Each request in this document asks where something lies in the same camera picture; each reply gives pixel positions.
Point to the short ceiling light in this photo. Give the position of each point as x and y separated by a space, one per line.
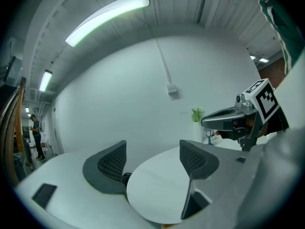
45 80

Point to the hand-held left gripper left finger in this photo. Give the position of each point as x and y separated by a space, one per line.
78 199

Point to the white wall switch box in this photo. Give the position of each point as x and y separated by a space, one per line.
172 88

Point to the ceiling light panel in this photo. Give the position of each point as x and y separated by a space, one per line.
263 60
252 57

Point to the teal lantern lamp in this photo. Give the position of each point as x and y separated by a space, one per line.
209 135

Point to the person's green shirt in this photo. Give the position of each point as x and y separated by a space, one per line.
278 20

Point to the white green flower bouquet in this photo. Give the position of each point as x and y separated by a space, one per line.
197 113

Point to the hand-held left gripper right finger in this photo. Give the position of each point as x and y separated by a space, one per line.
224 175

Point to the white ribbed vase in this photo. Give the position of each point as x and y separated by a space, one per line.
199 132

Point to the white wall conduit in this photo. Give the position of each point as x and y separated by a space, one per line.
163 58

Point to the small pink potted plant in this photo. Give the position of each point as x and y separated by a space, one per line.
217 133

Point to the black floor machine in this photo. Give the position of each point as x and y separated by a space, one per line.
21 166

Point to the long ceiling light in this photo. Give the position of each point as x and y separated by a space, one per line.
107 15

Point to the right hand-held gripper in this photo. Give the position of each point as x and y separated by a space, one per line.
264 99

